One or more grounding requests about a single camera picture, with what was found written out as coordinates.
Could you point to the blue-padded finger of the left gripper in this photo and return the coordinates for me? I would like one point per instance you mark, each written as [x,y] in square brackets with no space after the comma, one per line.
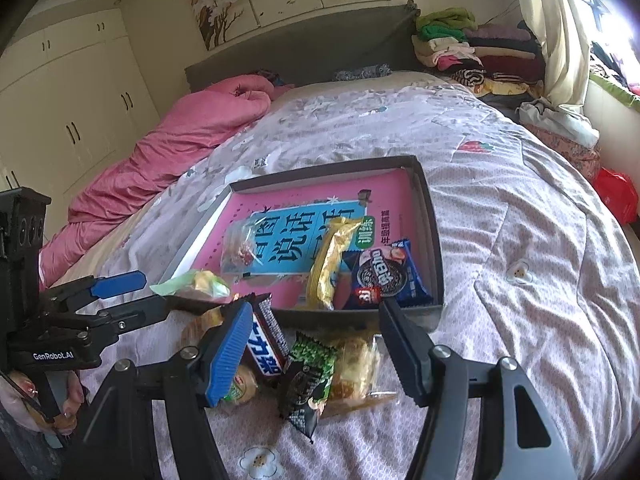
[112,283]

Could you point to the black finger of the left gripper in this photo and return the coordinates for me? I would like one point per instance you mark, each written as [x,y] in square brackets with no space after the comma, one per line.
[108,324]

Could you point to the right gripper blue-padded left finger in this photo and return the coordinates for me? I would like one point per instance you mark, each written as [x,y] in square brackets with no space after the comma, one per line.
[221,351]

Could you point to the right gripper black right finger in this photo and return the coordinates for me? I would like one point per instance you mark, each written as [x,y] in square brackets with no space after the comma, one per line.
[419,366]

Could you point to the dark Snickers bar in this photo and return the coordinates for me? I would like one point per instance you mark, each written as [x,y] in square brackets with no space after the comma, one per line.
[267,344]

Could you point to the light green pastry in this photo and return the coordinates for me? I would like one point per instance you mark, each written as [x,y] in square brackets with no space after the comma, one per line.
[194,284]

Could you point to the clear flaky pastry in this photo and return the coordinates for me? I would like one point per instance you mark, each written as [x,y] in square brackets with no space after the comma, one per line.
[357,383]

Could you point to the green black seaweed snack packet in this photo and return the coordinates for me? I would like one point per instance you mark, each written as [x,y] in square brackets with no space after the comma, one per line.
[306,383]

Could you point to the clear round cake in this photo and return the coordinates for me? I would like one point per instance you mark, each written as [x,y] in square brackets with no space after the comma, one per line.
[239,249]

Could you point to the blue Oreo cookie packet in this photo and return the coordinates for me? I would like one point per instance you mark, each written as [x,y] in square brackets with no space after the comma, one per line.
[382,272]

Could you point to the yellow chocolate bar wrapper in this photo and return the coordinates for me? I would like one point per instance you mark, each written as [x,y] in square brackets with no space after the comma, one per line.
[323,276]

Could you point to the round scallion biscuit packet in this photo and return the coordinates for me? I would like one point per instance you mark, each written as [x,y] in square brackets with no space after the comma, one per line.
[244,384]

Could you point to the person's left hand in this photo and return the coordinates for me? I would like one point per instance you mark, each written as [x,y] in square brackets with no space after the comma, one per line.
[19,397]

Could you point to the pink and blue book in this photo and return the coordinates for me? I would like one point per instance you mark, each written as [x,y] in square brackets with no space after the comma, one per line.
[292,221]

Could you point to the lilac patterned bedspread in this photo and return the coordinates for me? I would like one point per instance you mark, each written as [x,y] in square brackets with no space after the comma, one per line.
[535,266]

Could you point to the black shallow cardboard tray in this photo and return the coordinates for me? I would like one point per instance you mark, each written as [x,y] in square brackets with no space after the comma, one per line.
[425,247]

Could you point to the cream wardrobe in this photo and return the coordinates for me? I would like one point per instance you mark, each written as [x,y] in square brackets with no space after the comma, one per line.
[73,101]

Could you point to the pink quilt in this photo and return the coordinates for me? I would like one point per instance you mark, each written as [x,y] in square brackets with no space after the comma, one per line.
[194,126]

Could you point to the red plastic bag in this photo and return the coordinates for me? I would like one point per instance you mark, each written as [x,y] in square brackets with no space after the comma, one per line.
[618,193]

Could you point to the stack of folded clothes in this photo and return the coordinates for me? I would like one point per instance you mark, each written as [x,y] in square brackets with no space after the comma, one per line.
[489,59]

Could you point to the dark grey headboard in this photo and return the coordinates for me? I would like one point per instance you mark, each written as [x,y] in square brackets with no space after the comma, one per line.
[316,49]

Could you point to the cream curtain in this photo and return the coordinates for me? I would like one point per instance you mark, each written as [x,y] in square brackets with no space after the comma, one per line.
[564,46]

